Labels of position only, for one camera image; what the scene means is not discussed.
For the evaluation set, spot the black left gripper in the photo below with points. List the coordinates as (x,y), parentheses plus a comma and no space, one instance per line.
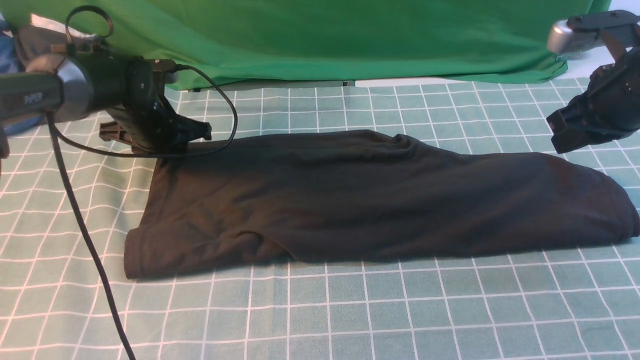
(153,129)

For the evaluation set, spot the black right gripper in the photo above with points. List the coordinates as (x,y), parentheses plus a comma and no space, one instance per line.
(607,111)

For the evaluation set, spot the dark gray long-sleeve top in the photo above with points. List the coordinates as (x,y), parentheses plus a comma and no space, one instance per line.
(362,195)

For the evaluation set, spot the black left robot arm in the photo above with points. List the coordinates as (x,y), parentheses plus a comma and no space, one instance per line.
(130,89)

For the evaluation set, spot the green backdrop cloth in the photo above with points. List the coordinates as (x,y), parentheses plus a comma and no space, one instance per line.
(494,41)

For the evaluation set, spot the dark gray crumpled garment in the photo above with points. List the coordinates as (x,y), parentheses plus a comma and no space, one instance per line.
(31,42)

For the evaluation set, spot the white crumpled cloth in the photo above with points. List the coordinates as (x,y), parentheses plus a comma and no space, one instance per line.
(53,25)

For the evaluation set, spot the blue crumpled garment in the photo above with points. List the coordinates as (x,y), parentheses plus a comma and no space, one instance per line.
(10,67)

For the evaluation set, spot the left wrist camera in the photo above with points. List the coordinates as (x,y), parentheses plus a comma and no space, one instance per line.
(165,71)

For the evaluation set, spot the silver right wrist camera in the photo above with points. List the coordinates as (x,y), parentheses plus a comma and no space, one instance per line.
(588,31)

